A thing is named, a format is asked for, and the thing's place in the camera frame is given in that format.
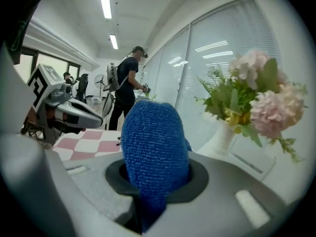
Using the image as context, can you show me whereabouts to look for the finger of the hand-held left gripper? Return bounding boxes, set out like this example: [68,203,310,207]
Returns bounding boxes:
[54,98,104,130]

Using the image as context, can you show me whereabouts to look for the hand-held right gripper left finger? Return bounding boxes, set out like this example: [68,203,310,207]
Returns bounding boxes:
[0,42,143,237]

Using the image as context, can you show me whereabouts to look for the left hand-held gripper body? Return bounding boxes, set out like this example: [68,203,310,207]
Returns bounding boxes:
[26,63,82,145]

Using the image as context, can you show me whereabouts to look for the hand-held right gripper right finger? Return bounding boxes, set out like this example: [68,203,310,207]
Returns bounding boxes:
[144,151,298,237]

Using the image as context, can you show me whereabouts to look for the blue microfibre cloth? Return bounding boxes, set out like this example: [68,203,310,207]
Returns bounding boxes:
[120,100,193,234]

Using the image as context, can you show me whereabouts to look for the black office chair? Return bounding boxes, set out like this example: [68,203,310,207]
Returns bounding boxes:
[75,73,89,104]

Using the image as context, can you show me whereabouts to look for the pink white checkered mat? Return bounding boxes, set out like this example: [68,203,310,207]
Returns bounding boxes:
[52,129,123,161]

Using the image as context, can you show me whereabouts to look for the black standing fan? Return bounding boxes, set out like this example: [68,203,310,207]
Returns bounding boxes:
[94,74,108,101]

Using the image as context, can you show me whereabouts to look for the white flat box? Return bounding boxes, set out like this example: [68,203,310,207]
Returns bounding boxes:
[230,136,277,181]

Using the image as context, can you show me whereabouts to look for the white ribbed vase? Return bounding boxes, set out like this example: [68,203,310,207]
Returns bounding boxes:
[197,119,238,158]

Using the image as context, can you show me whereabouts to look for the short ceiling light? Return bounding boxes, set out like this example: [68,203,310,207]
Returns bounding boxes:
[109,34,119,50]

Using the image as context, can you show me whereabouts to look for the pink flower bouquet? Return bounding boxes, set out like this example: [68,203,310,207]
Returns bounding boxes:
[194,48,309,164]

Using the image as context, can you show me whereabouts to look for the long ceiling light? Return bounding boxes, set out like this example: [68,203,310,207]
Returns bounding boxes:
[98,0,113,19]

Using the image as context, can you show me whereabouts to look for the white window blinds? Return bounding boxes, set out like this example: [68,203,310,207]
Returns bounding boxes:
[142,0,283,155]

